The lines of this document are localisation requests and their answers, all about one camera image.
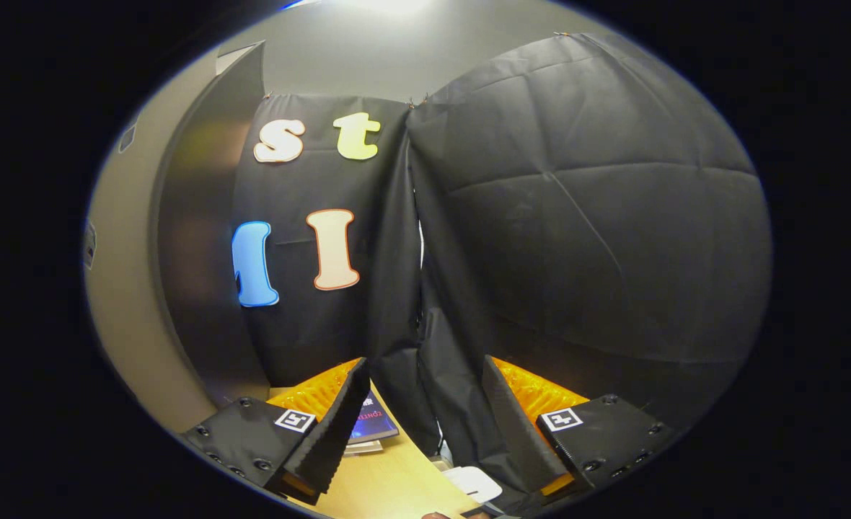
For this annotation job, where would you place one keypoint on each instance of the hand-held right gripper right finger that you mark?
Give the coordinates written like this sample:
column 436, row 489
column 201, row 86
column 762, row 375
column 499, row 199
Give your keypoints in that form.
column 516, row 432

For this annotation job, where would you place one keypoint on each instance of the grey double-door shoe cabinet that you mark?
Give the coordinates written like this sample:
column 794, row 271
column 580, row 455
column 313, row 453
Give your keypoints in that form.
column 202, row 252

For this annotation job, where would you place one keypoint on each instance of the white card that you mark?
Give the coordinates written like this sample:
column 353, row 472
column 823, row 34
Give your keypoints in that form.
column 472, row 483

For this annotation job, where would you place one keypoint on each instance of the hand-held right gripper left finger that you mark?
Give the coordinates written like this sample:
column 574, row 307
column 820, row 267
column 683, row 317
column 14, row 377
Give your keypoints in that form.
column 339, row 425

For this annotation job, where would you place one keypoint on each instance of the blue book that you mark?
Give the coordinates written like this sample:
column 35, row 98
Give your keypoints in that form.
column 371, row 425

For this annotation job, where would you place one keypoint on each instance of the black backdrop cloth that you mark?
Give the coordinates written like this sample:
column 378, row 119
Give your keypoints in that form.
column 577, row 216

